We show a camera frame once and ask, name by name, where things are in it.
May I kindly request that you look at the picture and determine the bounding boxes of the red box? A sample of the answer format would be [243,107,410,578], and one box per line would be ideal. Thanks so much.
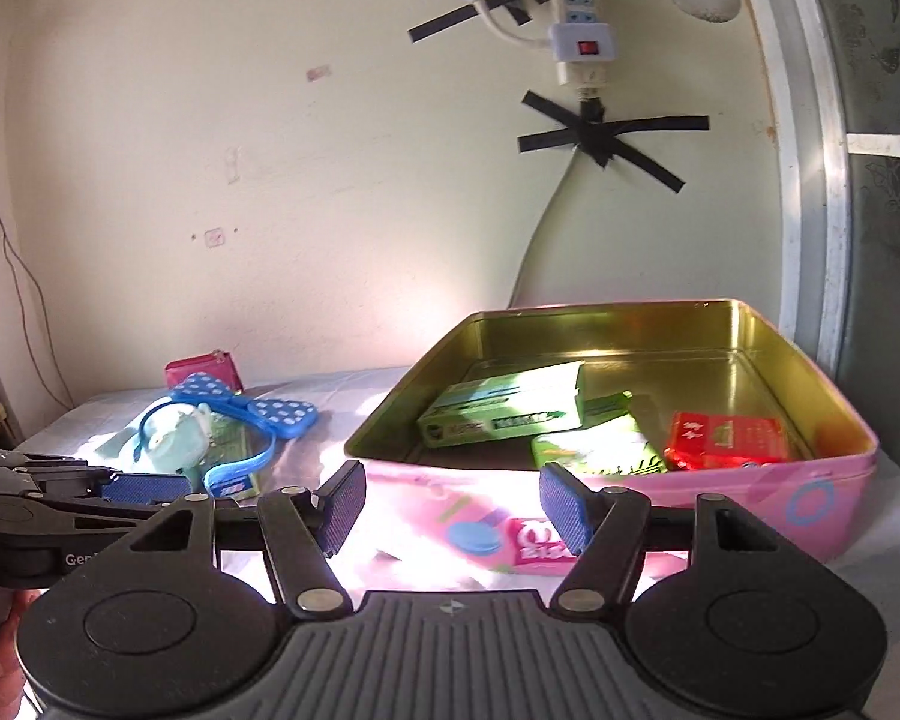
[663,410,794,471]

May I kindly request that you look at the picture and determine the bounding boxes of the white power strip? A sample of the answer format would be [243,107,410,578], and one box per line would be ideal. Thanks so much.
[548,0,617,89]

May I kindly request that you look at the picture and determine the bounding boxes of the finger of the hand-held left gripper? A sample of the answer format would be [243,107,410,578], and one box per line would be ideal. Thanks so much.
[0,448,193,503]

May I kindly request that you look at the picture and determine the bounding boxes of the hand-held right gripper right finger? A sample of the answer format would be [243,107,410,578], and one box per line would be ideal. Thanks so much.
[538,462,790,614]

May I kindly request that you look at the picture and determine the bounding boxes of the black tape strips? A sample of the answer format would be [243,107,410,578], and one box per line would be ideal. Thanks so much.
[408,0,563,46]

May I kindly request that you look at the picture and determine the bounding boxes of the teal plush toy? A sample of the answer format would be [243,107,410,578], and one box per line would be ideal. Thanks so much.
[118,403,215,476]

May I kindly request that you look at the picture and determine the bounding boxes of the blue polka dot headband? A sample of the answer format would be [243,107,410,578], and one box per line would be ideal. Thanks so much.
[138,370,321,500]

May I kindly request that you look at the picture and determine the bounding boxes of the white bed sheet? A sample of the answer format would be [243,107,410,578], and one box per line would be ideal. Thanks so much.
[15,364,900,597]

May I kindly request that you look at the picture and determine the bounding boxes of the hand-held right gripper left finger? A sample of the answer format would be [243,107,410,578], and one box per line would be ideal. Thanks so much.
[118,459,368,620]

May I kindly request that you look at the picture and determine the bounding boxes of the thin black wall cable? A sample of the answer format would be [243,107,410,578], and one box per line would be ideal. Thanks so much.
[0,101,76,410]

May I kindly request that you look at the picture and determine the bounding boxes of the red zipper pouch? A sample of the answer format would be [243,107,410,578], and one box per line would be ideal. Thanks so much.
[164,350,244,395]

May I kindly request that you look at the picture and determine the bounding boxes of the large green and white box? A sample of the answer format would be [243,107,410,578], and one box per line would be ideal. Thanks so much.
[418,360,587,451]

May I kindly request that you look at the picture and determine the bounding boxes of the white power cable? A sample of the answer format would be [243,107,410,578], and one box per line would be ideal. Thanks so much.
[508,142,595,310]

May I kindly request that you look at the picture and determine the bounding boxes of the black tape cross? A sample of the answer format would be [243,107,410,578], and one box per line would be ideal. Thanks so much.
[517,89,711,197]

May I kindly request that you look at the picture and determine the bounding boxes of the small green box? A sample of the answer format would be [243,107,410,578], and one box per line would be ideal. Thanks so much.
[531,390,667,476]

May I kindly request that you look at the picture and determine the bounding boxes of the pink biscuit tin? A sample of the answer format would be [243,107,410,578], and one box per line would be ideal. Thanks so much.
[343,298,881,577]

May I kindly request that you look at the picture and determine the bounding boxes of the window with grey frame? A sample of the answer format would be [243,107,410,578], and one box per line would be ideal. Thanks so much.
[746,0,900,395]

